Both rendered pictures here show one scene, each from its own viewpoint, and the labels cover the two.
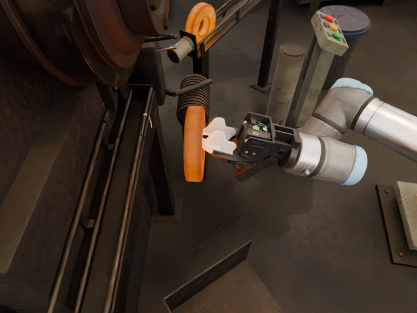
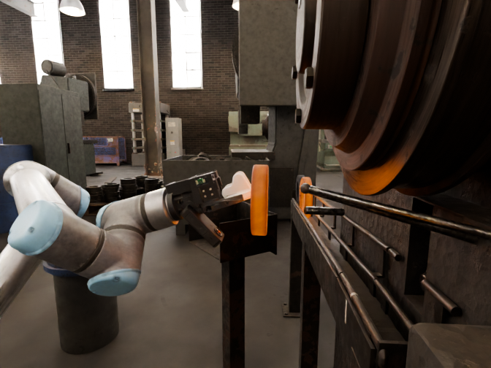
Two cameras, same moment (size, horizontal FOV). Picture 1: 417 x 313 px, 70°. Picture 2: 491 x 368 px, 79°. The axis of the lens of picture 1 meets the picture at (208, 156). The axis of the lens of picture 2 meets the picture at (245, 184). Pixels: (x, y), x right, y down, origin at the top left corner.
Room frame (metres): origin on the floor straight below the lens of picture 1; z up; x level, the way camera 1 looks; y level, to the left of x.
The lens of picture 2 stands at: (1.06, 0.02, 0.96)
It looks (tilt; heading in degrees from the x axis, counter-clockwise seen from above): 9 degrees down; 183
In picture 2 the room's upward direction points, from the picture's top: straight up
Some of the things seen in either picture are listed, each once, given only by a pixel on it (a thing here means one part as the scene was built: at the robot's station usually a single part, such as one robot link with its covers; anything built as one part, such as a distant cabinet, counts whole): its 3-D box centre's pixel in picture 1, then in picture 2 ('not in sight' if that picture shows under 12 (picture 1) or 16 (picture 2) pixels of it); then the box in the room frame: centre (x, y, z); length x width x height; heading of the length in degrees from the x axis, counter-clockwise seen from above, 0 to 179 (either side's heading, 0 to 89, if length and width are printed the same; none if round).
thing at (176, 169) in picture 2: not in sight; (220, 188); (-2.17, -0.40, 0.39); 1.03 x 0.83 x 0.79; 92
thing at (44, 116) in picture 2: not in sight; (49, 155); (-2.38, -2.44, 0.75); 0.70 x 0.48 x 1.50; 178
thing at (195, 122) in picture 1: (195, 144); (260, 199); (0.40, 0.03, 0.82); 0.16 x 0.03 x 0.16; 177
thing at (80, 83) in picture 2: not in sight; (70, 120); (-6.15, -4.53, 1.36); 1.37 x 1.16 x 2.71; 78
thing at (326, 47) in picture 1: (313, 81); not in sight; (1.26, -0.55, 0.31); 0.24 x 0.16 x 0.62; 178
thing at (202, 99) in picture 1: (195, 133); not in sight; (0.93, 0.06, 0.27); 0.22 x 0.13 x 0.53; 178
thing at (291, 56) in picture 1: (282, 92); not in sight; (1.22, -0.39, 0.26); 0.12 x 0.12 x 0.52
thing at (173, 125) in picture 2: not in sight; (158, 134); (-8.97, -3.33, 1.03); 1.54 x 0.94 x 2.05; 88
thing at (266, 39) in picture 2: not in sight; (262, 114); (-2.50, 0.06, 1.22); 1.25 x 1.05 x 2.44; 96
